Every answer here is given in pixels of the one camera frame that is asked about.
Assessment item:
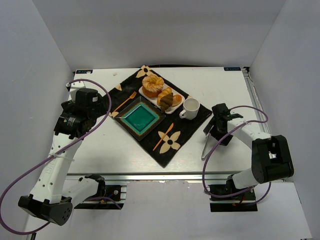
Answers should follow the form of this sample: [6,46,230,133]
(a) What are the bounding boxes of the metal tongs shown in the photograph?
[201,133,218,161]

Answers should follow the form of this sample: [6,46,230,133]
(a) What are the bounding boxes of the brown chocolate croissant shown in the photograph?
[160,93,174,113]

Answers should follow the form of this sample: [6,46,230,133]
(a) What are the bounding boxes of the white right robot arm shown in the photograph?
[203,103,294,199]

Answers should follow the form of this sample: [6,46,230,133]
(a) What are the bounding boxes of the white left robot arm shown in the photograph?
[18,88,109,226]

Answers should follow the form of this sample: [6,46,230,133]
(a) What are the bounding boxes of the large sugared round bread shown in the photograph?
[142,75,165,98]

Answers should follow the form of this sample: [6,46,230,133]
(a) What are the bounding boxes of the white ceramic mug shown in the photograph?
[179,97,200,120]

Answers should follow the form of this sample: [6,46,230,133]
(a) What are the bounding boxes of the orange plastic knife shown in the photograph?
[152,123,174,151]

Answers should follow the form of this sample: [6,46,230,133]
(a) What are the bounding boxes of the small glazed bun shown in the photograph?
[172,94,183,107]

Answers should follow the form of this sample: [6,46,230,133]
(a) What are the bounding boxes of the black floral placemat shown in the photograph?
[109,65,212,168]

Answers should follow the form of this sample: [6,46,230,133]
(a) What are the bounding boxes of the golden croissant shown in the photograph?
[157,87,172,105]

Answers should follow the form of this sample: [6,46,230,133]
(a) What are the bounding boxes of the orange plastic fork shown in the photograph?
[113,91,137,112]

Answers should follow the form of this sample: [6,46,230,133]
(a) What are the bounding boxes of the teal square plate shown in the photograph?
[114,96,166,141]

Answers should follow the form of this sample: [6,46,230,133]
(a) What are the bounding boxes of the white rectangular tray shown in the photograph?
[138,83,185,115]

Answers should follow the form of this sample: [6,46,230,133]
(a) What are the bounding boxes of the aluminium table frame rail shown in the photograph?
[242,66,270,134]

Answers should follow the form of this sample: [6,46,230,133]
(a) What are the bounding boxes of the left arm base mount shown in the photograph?
[74,174,125,210]

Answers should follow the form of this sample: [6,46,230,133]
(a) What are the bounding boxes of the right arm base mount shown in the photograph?
[207,184,258,213]

